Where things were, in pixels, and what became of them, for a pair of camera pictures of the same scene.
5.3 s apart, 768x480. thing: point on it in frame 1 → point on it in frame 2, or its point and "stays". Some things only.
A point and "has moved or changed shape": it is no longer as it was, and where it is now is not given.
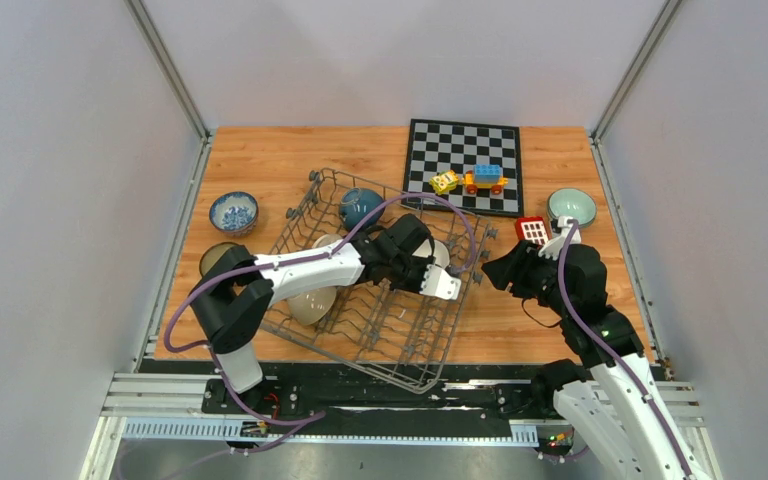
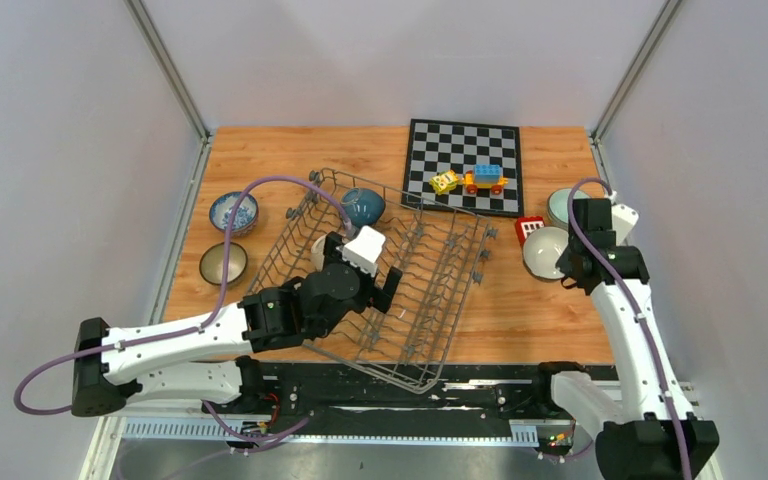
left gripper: [423, 262] → [379, 297]
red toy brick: [533, 229] stays
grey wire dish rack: [400, 333] stays
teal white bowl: [440, 251] has moved or changed shape
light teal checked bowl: [572, 202] stays
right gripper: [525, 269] → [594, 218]
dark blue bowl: [355, 203] stays
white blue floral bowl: [233, 211] stays
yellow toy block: [444, 181] stays
